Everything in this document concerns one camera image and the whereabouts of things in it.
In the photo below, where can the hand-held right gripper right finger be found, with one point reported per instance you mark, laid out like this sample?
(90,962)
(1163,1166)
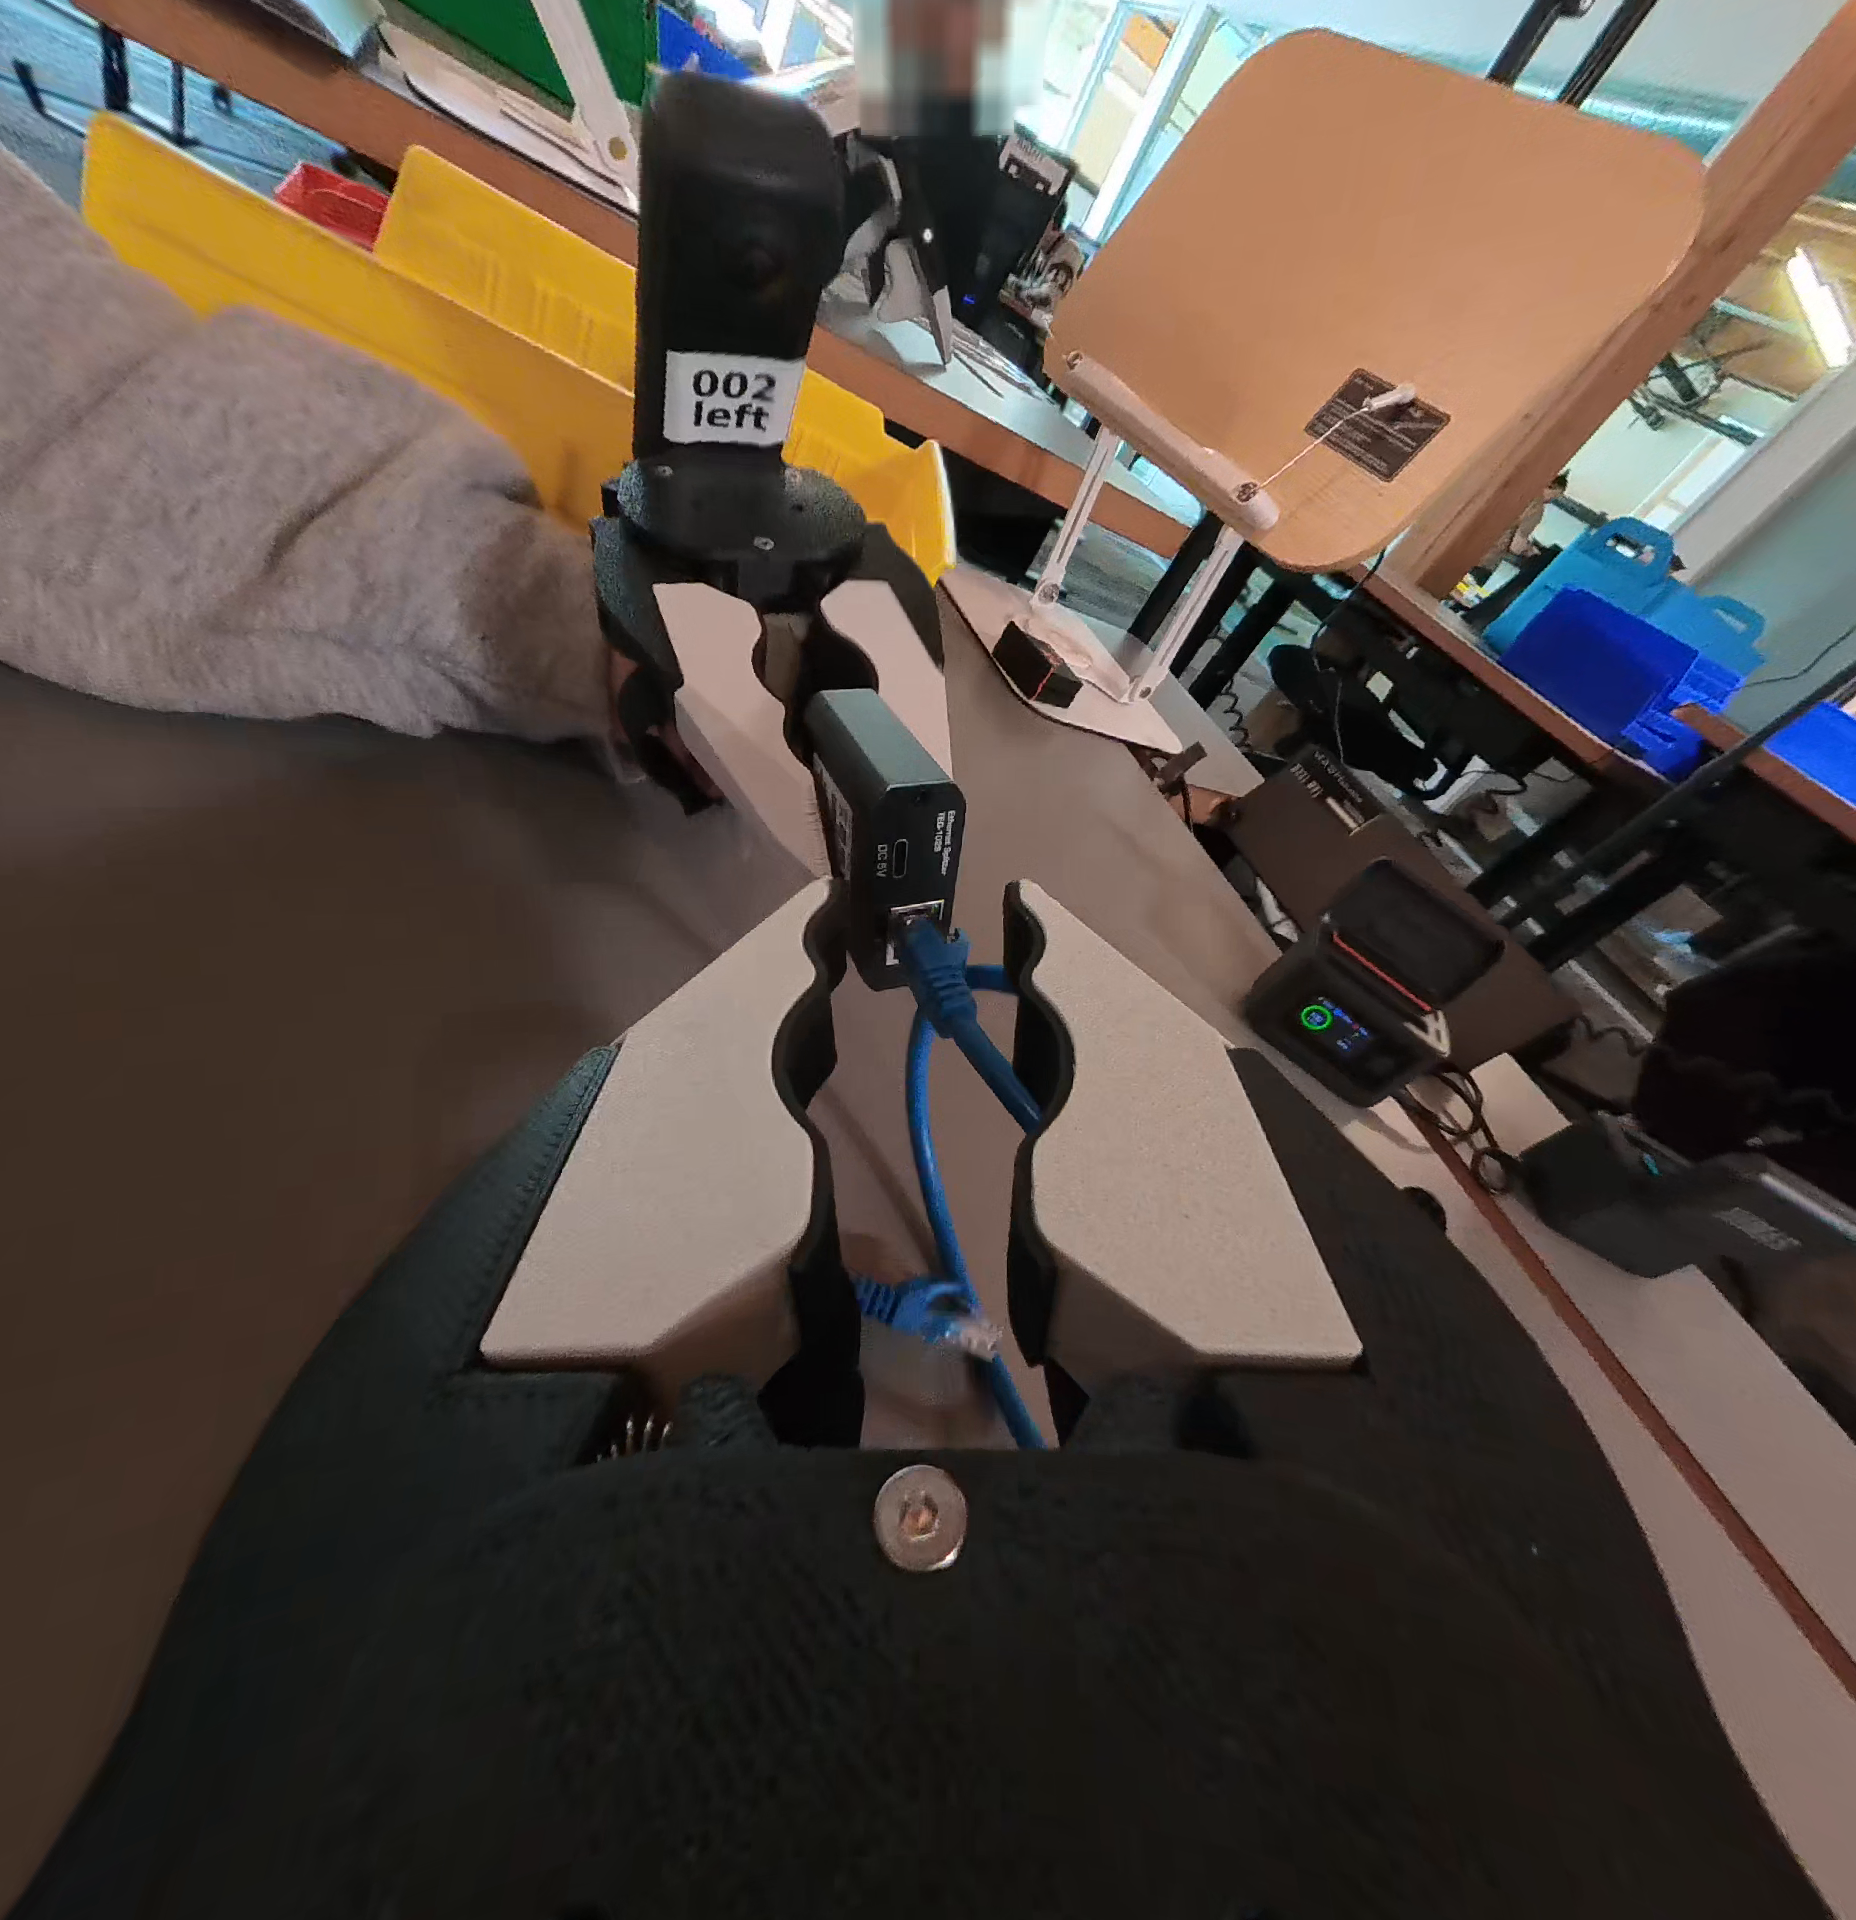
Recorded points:
(1166,1201)

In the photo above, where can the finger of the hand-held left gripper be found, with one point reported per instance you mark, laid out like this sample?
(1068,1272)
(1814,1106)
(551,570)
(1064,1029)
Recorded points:
(891,646)
(709,652)

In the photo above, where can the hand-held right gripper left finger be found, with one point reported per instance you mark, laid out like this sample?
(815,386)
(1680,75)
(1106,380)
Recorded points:
(644,1201)

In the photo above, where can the black ethernet adapter box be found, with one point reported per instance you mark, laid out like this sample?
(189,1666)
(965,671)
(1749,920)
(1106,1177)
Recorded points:
(898,825)

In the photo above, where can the yellow plastic bin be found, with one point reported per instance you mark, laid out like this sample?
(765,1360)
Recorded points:
(193,226)
(478,301)

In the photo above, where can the red plastic bin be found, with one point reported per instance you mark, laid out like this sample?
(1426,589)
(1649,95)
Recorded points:
(328,203)

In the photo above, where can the person's left forearm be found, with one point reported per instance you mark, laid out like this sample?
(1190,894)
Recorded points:
(193,480)

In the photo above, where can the small black block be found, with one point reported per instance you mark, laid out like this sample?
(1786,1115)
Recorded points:
(1037,663)

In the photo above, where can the wooden desk with black legs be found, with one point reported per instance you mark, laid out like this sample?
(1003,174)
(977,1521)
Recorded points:
(1527,678)
(1799,796)
(1019,435)

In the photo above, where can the black charging case with screen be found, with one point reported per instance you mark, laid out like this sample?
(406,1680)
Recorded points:
(1363,1034)

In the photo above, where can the white board stand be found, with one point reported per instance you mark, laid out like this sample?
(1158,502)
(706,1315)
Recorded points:
(597,104)
(1166,443)

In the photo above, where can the black office chair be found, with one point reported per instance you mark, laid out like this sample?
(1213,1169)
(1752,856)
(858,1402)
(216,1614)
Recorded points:
(1371,699)

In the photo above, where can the black battery charger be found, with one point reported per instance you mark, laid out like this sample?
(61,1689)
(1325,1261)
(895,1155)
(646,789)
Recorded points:
(1661,1201)

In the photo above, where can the green panel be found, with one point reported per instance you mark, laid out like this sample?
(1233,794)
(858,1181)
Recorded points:
(494,38)

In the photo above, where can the black board label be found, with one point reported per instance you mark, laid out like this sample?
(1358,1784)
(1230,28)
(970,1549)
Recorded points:
(1377,424)

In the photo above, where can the beige wooden board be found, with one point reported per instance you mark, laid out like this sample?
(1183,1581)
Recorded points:
(1393,226)

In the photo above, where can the blue plastic bin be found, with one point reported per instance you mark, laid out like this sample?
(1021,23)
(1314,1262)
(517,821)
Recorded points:
(1828,758)
(1588,662)

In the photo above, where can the wooden post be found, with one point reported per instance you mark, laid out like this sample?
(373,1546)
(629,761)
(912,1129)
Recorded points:
(1693,301)

